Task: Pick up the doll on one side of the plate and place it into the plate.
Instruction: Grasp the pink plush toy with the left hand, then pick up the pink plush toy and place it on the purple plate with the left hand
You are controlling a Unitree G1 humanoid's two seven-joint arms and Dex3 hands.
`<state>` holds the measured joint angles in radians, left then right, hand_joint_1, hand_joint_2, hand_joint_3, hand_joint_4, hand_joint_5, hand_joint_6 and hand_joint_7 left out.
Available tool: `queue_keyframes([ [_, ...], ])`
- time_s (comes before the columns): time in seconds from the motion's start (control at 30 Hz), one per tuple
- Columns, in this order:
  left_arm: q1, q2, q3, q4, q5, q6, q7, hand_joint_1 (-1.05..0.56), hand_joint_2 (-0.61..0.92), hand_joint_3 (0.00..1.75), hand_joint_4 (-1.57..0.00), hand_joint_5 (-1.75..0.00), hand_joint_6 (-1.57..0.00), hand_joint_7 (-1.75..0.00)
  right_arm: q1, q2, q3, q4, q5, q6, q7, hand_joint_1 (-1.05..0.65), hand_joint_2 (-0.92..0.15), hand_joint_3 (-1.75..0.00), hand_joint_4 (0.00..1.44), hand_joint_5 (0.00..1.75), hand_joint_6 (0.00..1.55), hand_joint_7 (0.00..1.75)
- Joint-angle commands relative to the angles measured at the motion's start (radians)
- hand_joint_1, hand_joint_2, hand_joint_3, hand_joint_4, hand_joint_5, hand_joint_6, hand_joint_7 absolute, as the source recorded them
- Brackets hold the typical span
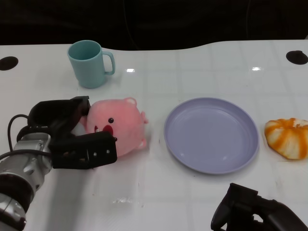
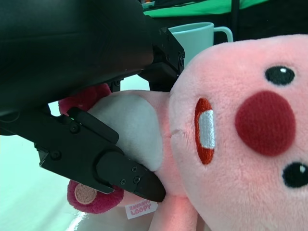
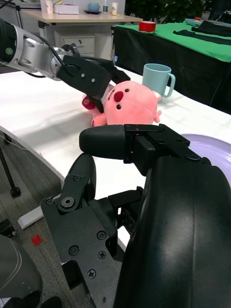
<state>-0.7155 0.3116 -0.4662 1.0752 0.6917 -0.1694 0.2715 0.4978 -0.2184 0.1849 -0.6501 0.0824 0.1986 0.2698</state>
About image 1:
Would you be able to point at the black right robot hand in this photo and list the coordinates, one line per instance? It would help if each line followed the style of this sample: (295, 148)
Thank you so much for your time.
(250, 211)

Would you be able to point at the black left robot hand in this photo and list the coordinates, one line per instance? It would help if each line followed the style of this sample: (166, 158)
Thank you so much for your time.
(79, 142)

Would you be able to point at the pink plush beaver doll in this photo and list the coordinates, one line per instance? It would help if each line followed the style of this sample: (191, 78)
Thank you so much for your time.
(120, 125)

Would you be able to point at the lavender plastic plate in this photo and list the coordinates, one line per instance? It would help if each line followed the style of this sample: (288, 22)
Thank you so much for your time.
(211, 135)

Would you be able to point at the teal plastic mug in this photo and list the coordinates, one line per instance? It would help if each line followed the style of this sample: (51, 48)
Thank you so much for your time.
(87, 63)

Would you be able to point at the orange striped bread bun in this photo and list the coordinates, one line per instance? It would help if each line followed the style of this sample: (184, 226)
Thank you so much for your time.
(287, 138)

